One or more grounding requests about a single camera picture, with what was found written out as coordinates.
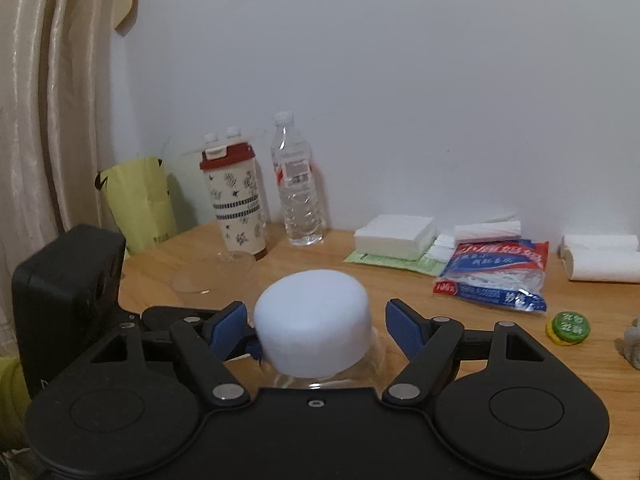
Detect middle water bottle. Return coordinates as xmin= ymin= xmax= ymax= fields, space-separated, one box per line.
xmin=227 ymin=127 xmax=242 ymax=142

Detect small white folded tissues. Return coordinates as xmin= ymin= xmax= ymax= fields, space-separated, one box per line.
xmin=426 ymin=233 xmax=457 ymax=263

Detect green bottle cap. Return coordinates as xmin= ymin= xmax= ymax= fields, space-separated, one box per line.
xmin=546 ymin=311 xmax=591 ymax=346

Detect white napkin stack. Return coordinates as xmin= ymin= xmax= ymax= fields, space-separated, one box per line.
xmin=354 ymin=214 xmax=437 ymax=261

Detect red blue floss bag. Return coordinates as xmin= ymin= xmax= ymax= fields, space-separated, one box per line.
xmin=433 ymin=240 xmax=549 ymax=313

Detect white paper roll front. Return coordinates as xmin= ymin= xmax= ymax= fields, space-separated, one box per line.
xmin=564 ymin=249 xmax=640 ymax=283

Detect white paper roll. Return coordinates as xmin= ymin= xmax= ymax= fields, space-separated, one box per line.
xmin=559 ymin=234 xmax=639 ymax=258
xmin=564 ymin=249 xmax=640 ymax=283

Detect black camera box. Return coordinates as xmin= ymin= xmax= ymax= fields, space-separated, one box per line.
xmin=12 ymin=224 xmax=126 ymax=394

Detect white paper roll back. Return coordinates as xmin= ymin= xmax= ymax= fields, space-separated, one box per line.
xmin=559 ymin=234 xmax=639 ymax=258

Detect tall right water bottle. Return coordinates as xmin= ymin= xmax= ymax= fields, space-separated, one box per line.
xmin=271 ymin=112 xmax=326 ymax=246

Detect beige curtain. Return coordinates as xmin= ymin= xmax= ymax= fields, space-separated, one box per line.
xmin=1 ymin=0 xmax=113 ymax=356

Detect grey crumpled cloth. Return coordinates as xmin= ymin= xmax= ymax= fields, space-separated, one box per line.
xmin=622 ymin=318 xmax=640 ymax=370

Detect yellow paper bag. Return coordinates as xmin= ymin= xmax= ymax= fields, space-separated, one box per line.
xmin=94 ymin=157 xmax=177 ymax=255

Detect rolled white tissue pack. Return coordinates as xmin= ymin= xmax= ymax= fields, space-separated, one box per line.
xmin=454 ymin=220 xmax=522 ymax=244

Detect red white floral tumbler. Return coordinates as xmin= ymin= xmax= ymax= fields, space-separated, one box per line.
xmin=200 ymin=142 xmax=267 ymax=260

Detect frosted glass cup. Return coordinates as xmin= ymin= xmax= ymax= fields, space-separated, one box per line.
xmin=171 ymin=252 xmax=260 ymax=314

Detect green flat packet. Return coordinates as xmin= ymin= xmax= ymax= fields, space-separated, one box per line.
xmin=345 ymin=252 xmax=446 ymax=276

